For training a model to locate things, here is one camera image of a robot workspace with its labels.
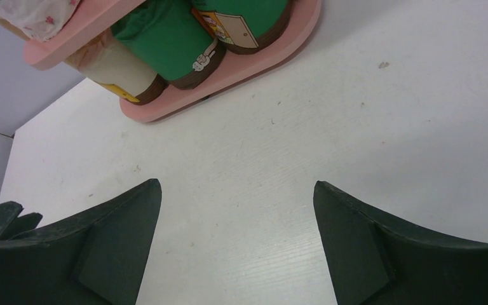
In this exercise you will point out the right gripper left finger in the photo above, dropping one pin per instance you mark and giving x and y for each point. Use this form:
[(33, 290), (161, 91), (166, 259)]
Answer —
[(97, 256)]

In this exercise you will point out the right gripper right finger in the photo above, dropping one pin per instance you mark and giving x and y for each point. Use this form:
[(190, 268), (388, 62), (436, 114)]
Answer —
[(375, 257)]

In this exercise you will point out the beige brown paper roll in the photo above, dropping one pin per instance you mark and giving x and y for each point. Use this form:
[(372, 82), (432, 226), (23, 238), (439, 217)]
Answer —
[(113, 66)]

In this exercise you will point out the green brown roll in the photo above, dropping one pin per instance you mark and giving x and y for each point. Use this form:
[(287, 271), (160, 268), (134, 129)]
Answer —
[(245, 27), (170, 39)]

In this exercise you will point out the floral paper roll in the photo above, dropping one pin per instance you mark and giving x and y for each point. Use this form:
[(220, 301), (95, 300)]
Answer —
[(38, 19)]

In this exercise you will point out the pink three-tier shelf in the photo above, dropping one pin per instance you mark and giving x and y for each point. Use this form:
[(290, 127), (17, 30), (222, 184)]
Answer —
[(92, 17)]

